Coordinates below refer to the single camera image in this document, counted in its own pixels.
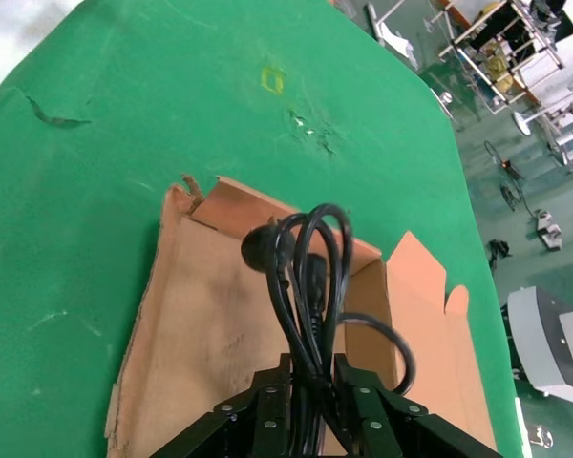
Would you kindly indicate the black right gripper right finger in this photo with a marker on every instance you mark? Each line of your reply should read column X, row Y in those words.
column 387, row 424

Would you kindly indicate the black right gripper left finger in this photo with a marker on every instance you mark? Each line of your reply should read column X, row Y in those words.
column 262, row 420

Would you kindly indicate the open cardboard box torn rim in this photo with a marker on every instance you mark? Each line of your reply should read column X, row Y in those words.
column 196, row 310

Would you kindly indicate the tall white mobile robot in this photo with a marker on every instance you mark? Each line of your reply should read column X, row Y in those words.
column 539, row 334

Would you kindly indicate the small black floor object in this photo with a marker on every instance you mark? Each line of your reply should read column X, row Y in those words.
column 499, row 248

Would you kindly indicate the white device on floor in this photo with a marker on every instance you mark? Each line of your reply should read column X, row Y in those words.
column 549, row 234

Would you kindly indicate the black power adapter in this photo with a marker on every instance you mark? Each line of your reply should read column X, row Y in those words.
column 510, row 167

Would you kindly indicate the small white scrap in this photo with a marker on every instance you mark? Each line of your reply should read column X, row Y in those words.
column 298, row 122

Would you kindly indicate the green table cloth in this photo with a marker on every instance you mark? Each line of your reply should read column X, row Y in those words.
column 124, row 143

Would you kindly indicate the round base stand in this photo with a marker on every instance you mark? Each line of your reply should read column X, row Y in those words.
column 523, row 126

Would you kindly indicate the silver round stand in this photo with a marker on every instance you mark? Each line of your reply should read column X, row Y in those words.
column 445, row 97

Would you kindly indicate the white stand with paper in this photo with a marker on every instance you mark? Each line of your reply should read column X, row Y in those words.
column 401, row 45

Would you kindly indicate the white tube shelf rack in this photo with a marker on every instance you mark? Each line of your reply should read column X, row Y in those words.
column 501, row 19

